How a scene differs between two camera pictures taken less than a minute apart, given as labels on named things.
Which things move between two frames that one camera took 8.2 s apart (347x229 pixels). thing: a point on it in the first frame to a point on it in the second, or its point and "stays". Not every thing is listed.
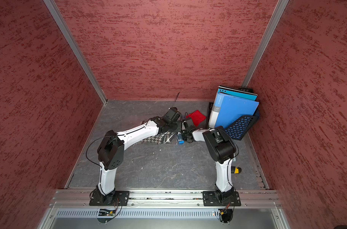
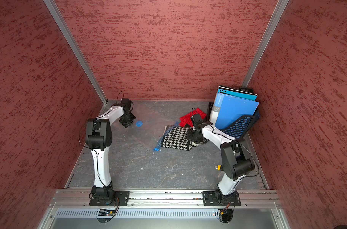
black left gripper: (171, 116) to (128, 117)
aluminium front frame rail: (249, 198) stays
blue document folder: (227, 109) stays
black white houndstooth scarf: (155, 139) to (176, 137)
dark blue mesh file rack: (239, 129) stays
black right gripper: (186, 139) to (189, 137)
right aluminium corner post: (278, 12) stays
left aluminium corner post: (76, 49) stays
